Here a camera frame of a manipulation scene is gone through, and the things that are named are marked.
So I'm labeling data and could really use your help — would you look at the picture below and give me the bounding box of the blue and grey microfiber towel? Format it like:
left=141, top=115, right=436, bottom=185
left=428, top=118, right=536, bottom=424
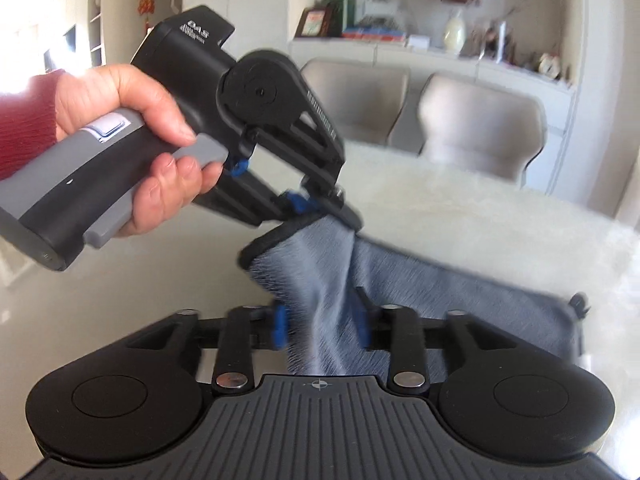
left=238, top=214, right=582, bottom=378

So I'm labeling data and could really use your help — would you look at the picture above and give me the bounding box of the red sleeved left forearm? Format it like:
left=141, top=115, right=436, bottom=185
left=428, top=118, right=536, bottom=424
left=0, top=70, right=65, bottom=180

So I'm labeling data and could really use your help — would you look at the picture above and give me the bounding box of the left hand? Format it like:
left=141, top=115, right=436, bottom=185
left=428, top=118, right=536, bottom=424
left=53, top=63, right=225, bottom=239

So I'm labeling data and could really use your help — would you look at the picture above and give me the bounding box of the framed picture on shelf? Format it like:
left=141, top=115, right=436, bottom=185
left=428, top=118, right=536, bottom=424
left=295, top=6, right=332, bottom=38

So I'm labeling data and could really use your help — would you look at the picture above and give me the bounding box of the grey upholstered chair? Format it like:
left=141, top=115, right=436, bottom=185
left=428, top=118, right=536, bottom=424
left=302, top=58, right=410, bottom=145
left=416, top=73, right=547, bottom=186

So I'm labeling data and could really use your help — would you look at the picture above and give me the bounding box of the stack of books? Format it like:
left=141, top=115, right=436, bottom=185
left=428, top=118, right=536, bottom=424
left=342, top=27, right=407, bottom=44

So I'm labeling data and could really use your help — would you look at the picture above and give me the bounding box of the white ceramic vase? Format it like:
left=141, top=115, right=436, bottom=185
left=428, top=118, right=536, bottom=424
left=442, top=8, right=466, bottom=55

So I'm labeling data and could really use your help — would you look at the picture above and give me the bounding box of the small alarm clock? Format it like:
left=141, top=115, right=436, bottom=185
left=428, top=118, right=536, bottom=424
left=536, top=53, right=562, bottom=80

